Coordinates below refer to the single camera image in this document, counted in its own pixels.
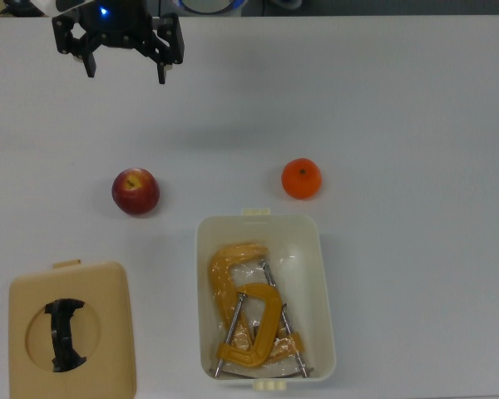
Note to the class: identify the dark round background object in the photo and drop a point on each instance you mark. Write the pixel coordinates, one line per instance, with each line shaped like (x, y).
(18, 6)

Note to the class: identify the orange mandarin fruit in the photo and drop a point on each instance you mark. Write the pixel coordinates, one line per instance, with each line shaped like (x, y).
(301, 178)

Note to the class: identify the cream plastic container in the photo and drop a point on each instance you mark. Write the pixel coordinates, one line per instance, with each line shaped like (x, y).
(307, 249)

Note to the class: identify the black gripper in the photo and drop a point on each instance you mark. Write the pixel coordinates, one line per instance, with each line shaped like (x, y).
(116, 25)

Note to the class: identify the small orange C-clamp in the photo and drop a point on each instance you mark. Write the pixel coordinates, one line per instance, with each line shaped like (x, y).
(266, 320)

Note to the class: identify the tan plastic container lid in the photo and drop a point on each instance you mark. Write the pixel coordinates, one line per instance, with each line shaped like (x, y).
(108, 324)

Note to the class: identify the large orange C-clamp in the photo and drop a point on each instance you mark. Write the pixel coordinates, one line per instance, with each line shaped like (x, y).
(222, 270)

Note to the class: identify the blue-rimmed round object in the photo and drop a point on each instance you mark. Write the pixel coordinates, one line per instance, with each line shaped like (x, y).
(212, 6)

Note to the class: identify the red apple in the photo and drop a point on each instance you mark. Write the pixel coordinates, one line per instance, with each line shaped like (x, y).
(135, 192)

